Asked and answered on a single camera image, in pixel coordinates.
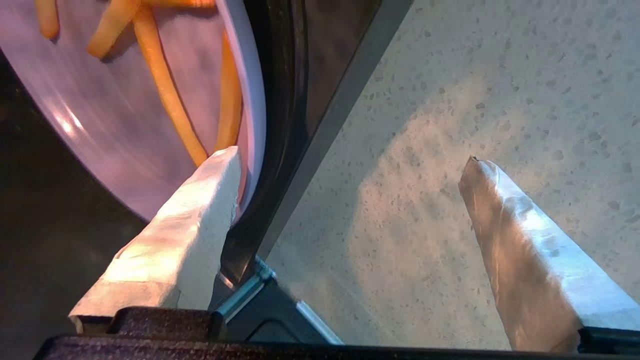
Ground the purple plate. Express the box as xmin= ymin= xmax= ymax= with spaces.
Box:
xmin=0 ymin=0 xmax=268 ymax=222

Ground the yellow french fry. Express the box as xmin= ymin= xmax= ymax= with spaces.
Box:
xmin=214 ymin=30 xmax=244 ymax=153
xmin=142 ymin=0 xmax=217 ymax=9
xmin=86 ymin=0 xmax=142 ymax=60
xmin=34 ymin=0 xmax=61 ymax=40
xmin=131 ymin=6 xmax=209 ymax=168

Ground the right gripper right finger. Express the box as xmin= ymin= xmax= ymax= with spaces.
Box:
xmin=457 ymin=156 xmax=640 ymax=353

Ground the silver microwave oven body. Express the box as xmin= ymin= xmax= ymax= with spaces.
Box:
xmin=0 ymin=0 xmax=416 ymax=360

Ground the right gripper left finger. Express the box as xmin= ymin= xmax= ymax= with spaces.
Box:
xmin=68 ymin=146 xmax=243 ymax=341

